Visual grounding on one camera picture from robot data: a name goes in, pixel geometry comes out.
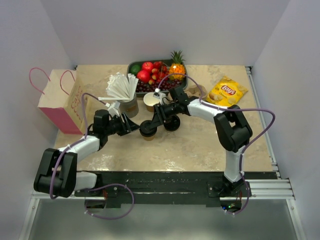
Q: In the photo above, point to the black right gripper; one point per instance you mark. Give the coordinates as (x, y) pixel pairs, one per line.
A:
(159, 115)

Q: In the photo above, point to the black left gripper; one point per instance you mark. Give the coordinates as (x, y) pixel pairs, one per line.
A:
(127, 127)

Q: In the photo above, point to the black coffee cup lid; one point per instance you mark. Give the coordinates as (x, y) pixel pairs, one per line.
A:
(146, 130)

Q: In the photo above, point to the brown paper coffee cup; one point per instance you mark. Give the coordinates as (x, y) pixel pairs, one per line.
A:
(149, 138)

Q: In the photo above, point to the brown pulp cup carrier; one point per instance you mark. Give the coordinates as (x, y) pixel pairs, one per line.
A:
(196, 91)

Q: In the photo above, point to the pink white paper bag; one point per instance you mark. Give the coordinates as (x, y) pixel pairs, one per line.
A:
(61, 101)

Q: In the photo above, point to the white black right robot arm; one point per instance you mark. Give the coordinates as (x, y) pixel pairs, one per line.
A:
(233, 131)

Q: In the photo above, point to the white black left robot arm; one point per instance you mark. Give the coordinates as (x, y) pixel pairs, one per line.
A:
(57, 173)

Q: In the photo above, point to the black cup lid stack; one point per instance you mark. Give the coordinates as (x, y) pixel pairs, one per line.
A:
(172, 124)

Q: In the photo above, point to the grey metal straw holder cup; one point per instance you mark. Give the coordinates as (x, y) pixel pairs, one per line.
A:
(129, 107)

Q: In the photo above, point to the purple grape bunch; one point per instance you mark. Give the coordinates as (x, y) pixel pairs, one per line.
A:
(150, 86)

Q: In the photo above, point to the white wrapped straw bundle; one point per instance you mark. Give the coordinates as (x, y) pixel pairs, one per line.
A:
(121, 87)

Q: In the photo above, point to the dark green fruit tray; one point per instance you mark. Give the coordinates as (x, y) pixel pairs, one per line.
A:
(168, 62)

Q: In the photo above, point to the red apple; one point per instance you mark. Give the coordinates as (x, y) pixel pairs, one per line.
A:
(147, 66)
(144, 76)

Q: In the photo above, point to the red cherry cluster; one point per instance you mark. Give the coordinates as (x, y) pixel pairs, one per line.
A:
(159, 71)

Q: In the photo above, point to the green lime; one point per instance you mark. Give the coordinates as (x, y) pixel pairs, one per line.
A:
(135, 69)

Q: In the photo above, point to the orange pineapple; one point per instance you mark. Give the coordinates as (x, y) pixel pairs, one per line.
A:
(177, 69)

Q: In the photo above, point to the yellow chips bag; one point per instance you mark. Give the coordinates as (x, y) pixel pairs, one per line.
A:
(226, 92)

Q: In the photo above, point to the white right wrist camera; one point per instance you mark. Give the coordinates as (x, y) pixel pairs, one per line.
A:
(159, 95)

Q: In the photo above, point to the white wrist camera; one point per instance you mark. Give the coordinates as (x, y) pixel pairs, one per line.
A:
(113, 108)
(159, 95)

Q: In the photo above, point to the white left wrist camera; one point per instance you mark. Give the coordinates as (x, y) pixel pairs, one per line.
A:
(113, 108)

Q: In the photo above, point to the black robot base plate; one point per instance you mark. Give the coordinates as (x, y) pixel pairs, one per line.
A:
(159, 188)

